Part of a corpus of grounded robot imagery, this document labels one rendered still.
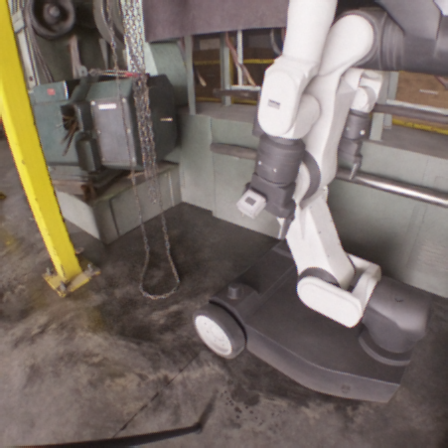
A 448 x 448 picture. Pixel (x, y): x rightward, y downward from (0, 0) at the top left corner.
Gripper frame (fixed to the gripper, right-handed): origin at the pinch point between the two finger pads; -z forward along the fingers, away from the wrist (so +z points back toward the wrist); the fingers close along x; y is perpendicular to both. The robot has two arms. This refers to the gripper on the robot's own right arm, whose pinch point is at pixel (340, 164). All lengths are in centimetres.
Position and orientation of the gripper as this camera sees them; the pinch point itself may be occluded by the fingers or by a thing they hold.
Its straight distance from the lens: 101.3
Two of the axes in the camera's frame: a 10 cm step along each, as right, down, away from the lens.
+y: -6.7, 4.1, -6.2
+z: 1.1, -7.7, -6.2
